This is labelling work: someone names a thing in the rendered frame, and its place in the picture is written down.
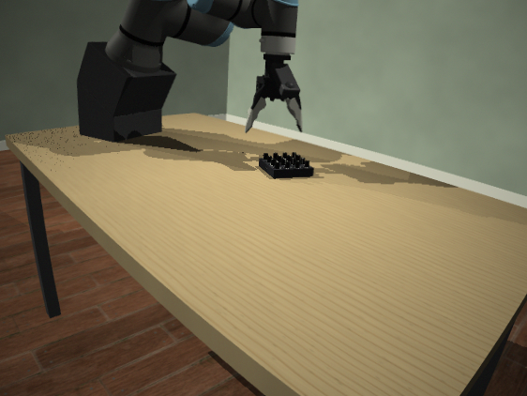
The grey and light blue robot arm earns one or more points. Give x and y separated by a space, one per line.
138 43

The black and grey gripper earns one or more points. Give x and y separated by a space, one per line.
269 89

